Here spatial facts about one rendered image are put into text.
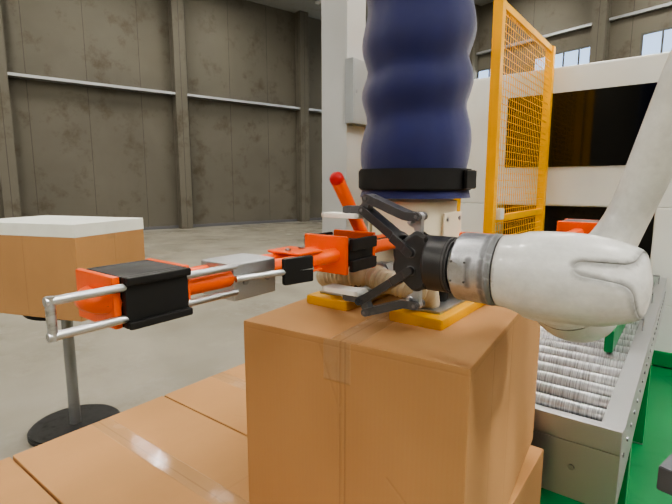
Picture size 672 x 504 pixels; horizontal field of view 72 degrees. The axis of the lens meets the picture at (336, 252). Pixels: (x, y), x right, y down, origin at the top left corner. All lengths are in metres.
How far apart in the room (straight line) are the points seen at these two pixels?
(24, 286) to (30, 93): 10.47
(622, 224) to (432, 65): 0.40
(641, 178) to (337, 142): 1.80
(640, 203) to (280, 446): 0.67
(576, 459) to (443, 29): 1.04
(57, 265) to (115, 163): 10.65
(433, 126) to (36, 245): 1.79
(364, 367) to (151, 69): 12.83
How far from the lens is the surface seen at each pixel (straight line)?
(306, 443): 0.83
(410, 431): 0.71
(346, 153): 2.33
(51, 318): 0.45
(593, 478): 1.39
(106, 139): 12.79
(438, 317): 0.79
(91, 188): 12.67
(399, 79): 0.87
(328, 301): 0.89
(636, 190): 0.73
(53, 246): 2.21
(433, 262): 0.61
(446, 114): 0.88
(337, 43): 2.45
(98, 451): 1.34
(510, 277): 0.56
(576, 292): 0.54
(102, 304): 0.48
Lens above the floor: 1.18
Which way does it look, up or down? 8 degrees down
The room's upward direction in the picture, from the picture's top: straight up
